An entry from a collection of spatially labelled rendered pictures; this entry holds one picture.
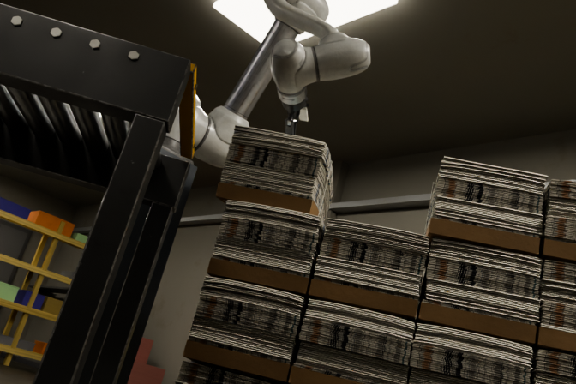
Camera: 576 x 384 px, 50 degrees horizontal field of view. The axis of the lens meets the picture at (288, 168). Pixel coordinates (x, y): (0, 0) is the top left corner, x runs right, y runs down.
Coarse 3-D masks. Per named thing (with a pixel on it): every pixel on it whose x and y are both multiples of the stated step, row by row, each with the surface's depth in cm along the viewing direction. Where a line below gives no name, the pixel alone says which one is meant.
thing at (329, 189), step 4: (332, 168) 202; (332, 172) 203; (332, 176) 204; (332, 180) 206; (328, 184) 202; (332, 184) 209; (328, 188) 204; (332, 188) 211; (328, 192) 205; (332, 192) 213; (324, 196) 198; (328, 196) 207; (332, 196) 214; (324, 200) 199; (328, 200) 208; (324, 204) 202; (328, 204) 209; (324, 208) 204; (328, 208) 212; (320, 212) 198; (324, 212) 206; (320, 216) 198; (324, 216) 208; (324, 220) 210
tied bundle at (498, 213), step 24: (456, 168) 172; (480, 168) 171; (456, 192) 169; (480, 192) 168; (504, 192) 167; (528, 192) 167; (432, 216) 167; (456, 216) 166; (480, 216) 165; (504, 216) 164; (528, 216) 164; (456, 240) 165
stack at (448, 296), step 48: (240, 240) 172; (288, 240) 170; (336, 240) 169; (384, 240) 166; (432, 240) 165; (240, 288) 167; (384, 288) 161; (432, 288) 159; (480, 288) 158; (528, 288) 157; (192, 336) 163; (240, 336) 161; (288, 336) 160; (336, 336) 157; (384, 336) 156; (432, 336) 155; (480, 336) 153
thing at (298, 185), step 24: (240, 144) 184; (264, 144) 182; (288, 144) 181; (312, 144) 180; (240, 168) 182; (264, 168) 181; (288, 168) 179; (312, 168) 178; (288, 192) 177; (312, 192) 176
